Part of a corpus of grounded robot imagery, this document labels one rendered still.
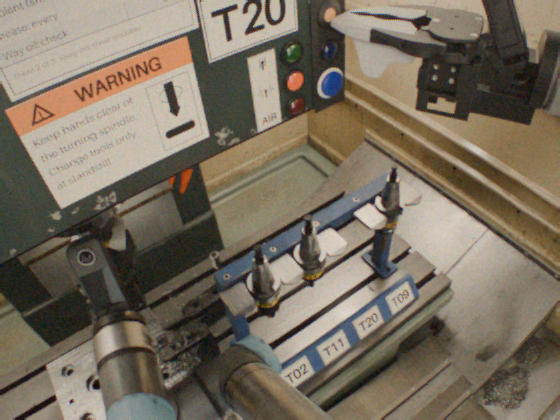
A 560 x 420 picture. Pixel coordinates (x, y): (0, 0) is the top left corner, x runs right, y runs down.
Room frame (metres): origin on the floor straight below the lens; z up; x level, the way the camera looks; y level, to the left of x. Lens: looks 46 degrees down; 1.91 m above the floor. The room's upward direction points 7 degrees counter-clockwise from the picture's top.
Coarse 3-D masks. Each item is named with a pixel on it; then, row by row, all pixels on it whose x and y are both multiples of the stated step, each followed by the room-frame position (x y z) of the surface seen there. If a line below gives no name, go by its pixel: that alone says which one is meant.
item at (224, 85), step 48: (144, 48) 0.34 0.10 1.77; (192, 48) 0.36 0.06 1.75; (0, 96) 0.28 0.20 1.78; (240, 96) 0.38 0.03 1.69; (288, 96) 0.41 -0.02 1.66; (0, 144) 0.27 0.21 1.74; (192, 144) 0.35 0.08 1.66; (0, 192) 0.26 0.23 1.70; (48, 192) 0.28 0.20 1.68; (96, 192) 0.30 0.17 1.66; (0, 240) 0.25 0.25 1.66; (48, 240) 0.27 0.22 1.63
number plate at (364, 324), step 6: (366, 312) 0.55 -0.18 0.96; (372, 312) 0.55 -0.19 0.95; (378, 312) 0.55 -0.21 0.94; (360, 318) 0.53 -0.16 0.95; (366, 318) 0.53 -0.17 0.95; (372, 318) 0.54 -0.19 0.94; (378, 318) 0.54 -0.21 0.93; (354, 324) 0.52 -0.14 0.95; (360, 324) 0.52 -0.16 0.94; (366, 324) 0.52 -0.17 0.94; (372, 324) 0.52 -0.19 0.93; (378, 324) 0.53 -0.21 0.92; (360, 330) 0.51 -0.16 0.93; (366, 330) 0.51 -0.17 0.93; (360, 336) 0.50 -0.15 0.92
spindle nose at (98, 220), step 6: (120, 204) 0.43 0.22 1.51; (108, 210) 0.41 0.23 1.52; (114, 210) 0.42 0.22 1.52; (96, 216) 0.40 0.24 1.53; (102, 216) 0.41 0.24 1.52; (108, 216) 0.41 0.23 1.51; (84, 222) 0.39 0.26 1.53; (90, 222) 0.39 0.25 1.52; (96, 222) 0.40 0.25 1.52; (102, 222) 0.40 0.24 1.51; (72, 228) 0.39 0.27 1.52; (78, 228) 0.39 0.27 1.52; (84, 228) 0.39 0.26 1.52; (90, 228) 0.39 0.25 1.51; (66, 234) 0.38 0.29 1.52; (72, 234) 0.39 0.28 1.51; (78, 234) 0.39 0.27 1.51
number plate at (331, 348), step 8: (336, 336) 0.49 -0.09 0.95; (344, 336) 0.49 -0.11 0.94; (320, 344) 0.48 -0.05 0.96; (328, 344) 0.48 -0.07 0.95; (336, 344) 0.48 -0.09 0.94; (344, 344) 0.48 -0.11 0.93; (320, 352) 0.46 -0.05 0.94; (328, 352) 0.46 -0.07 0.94; (336, 352) 0.46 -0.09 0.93; (328, 360) 0.45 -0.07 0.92
